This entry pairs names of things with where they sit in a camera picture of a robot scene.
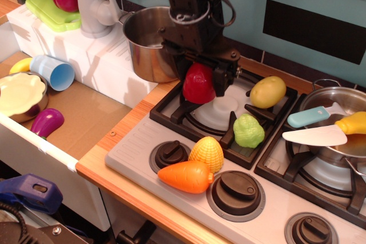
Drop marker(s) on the teal cabinet panel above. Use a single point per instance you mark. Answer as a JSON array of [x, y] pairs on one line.
[[325, 35]]

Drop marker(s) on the white toy knife yellow handle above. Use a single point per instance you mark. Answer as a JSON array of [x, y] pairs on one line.
[[331, 135]]

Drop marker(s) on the stove knob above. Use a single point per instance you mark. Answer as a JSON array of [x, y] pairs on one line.
[[310, 228], [236, 196], [168, 153]]

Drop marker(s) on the cream scalloped plate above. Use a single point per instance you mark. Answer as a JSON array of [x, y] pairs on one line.
[[18, 94]]

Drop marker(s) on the yellow toy potato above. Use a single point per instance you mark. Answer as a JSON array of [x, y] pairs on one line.
[[268, 92]]

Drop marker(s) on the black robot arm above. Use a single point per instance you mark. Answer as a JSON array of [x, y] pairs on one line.
[[204, 62]]

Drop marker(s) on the white toy sink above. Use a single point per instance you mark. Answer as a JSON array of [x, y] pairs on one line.
[[104, 89]]

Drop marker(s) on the middle stove knob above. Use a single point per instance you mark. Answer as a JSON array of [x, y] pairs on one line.
[[236, 196]]

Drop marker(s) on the left stove knob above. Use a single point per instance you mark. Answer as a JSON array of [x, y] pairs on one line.
[[168, 153]]

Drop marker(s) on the yellow toy banana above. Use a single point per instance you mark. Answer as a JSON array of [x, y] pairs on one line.
[[21, 66]]

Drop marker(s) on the purple toy eggplant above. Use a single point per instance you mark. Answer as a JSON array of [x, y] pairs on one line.
[[46, 122]]

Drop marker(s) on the orange toy carrot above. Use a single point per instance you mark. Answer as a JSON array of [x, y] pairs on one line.
[[191, 176]]

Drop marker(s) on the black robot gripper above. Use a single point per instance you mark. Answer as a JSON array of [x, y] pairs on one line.
[[197, 35]]

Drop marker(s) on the right black burner grate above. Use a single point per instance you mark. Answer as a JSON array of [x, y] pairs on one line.
[[332, 190]]

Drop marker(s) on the black burner grate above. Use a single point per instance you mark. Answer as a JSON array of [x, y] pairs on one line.
[[217, 117], [332, 190]]

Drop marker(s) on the left black burner grate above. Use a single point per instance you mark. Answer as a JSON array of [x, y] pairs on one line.
[[217, 117]]

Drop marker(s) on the right stove knob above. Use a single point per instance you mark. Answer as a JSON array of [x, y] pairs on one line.
[[310, 228]]

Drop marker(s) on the shallow steel pan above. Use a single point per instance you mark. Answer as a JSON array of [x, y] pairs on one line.
[[325, 93]]

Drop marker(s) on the tall steel pot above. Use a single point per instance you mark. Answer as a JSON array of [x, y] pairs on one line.
[[150, 60]]

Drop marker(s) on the grey toy faucet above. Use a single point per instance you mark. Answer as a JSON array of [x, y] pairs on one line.
[[98, 17]]

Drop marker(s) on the light blue plastic cup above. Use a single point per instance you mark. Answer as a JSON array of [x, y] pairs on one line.
[[59, 75]]

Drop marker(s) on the green cutting board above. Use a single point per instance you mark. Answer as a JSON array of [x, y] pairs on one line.
[[53, 17]]

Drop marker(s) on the yellow toy corn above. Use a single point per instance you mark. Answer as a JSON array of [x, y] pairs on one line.
[[208, 151]]

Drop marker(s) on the grey toy stove top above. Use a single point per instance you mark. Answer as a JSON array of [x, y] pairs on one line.
[[190, 216]]

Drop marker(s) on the blue clamp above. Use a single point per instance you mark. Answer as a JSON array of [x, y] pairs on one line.
[[33, 192]]

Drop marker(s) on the green toy lettuce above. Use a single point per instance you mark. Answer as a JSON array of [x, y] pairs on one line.
[[247, 131]]

